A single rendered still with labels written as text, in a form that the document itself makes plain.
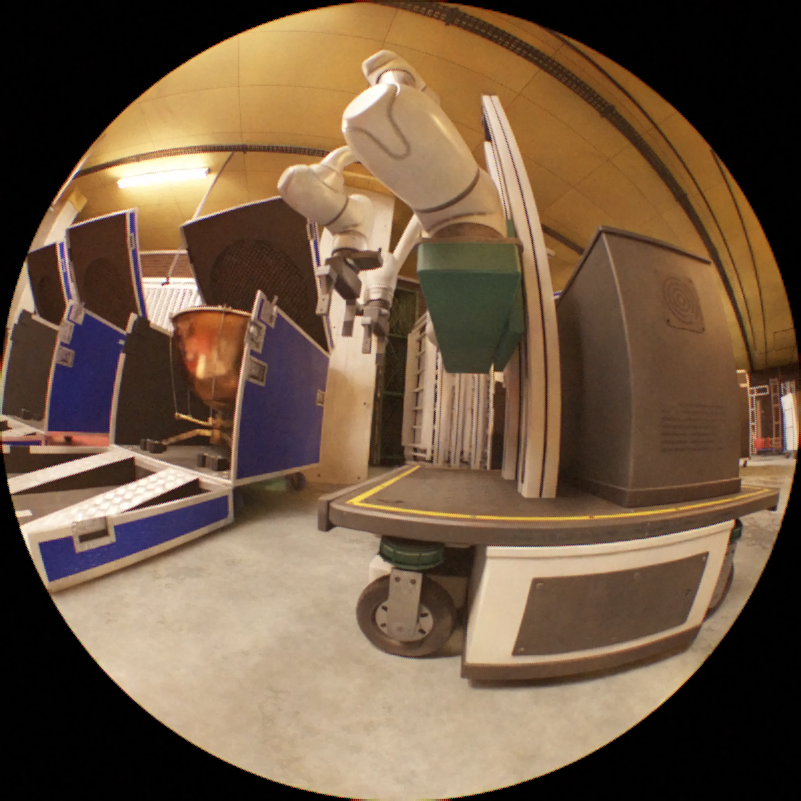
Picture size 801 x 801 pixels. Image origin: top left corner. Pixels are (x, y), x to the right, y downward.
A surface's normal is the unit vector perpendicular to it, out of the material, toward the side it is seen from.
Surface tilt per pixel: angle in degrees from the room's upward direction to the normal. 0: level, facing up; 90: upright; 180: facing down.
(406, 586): 90
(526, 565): 90
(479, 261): 90
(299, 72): 180
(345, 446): 90
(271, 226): 142
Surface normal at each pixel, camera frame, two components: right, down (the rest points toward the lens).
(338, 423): 0.31, -0.10
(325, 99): -0.07, 0.99
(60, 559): 0.99, 0.07
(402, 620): -0.22, -0.14
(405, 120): 0.17, 0.72
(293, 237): -0.10, 0.70
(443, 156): 0.50, 0.68
